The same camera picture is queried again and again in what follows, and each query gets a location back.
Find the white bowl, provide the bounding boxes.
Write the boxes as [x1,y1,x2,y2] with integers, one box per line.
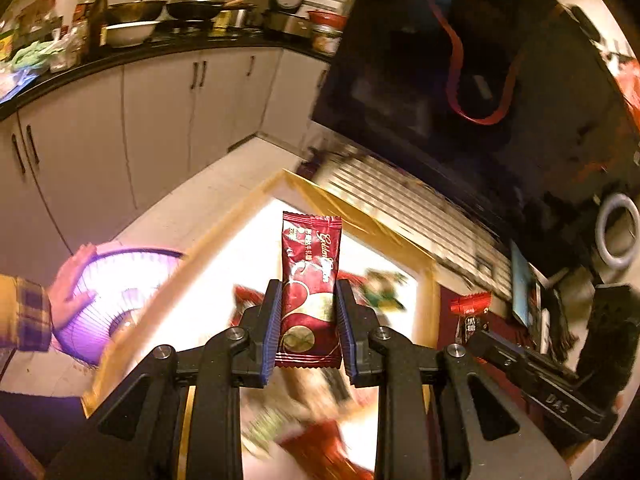
[105,21,161,48]

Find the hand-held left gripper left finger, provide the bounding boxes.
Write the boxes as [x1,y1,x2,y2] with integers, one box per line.
[45,279,283,480]

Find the white ring light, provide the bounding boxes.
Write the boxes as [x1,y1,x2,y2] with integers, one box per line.
[595,192,640,273]

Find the red cord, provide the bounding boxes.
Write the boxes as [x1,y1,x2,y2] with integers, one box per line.
[420,0,526,126]

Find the white keyboard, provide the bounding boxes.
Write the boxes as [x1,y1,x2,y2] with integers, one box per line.
[305,147,513,298]

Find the small bright red candy packet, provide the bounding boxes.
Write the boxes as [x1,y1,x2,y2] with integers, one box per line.
[450,292,493,317]

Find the black webcam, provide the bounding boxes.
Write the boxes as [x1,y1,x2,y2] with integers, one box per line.
[570,6,600,40]

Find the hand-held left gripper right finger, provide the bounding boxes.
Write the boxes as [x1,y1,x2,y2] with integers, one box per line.
[336,279,573,480]

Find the red printed food tub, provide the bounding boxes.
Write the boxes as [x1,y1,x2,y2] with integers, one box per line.
[307,10,348,56]

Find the black wok with lid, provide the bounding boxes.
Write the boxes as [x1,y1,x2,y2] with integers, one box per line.
[166,0,226,21]

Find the dark sauce bottle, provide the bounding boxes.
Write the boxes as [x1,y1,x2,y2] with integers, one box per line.
[89,0,112,53]

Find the orange plastic bag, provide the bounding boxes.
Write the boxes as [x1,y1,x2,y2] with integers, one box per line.
[612,55,640,126]

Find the dark patterned snack packet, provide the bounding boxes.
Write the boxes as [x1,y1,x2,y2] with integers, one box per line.
[457,315,488,348]

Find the heap of grocery bags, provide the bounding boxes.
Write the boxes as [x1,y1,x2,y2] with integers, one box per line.
[0,0,91,106]

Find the dark frying pan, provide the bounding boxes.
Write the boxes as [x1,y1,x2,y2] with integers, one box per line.
[107,0,166,23]

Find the dark red gold-print snack packet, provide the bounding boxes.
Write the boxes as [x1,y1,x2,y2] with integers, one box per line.
[274,211,343,370]

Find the cardboard tray with white lining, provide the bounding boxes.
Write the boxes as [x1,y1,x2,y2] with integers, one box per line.
[82,169,441,480]

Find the white kitchen base cabinets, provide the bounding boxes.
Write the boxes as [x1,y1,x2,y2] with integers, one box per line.
[0,47,333,281]

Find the large black monitor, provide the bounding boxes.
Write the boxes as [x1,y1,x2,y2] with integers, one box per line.
[310,0,640,281]

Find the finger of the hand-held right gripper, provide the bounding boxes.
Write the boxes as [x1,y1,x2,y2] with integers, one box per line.
[467,330,539,377]

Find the electric heater with purple glow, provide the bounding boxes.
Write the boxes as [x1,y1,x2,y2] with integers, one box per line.
[52,249,186,366]

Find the small cooking pot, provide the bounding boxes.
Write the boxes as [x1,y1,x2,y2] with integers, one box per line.
[215,2,256,31]

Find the green snack packet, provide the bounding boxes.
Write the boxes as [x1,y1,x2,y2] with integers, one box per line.
[361,270,408,311]

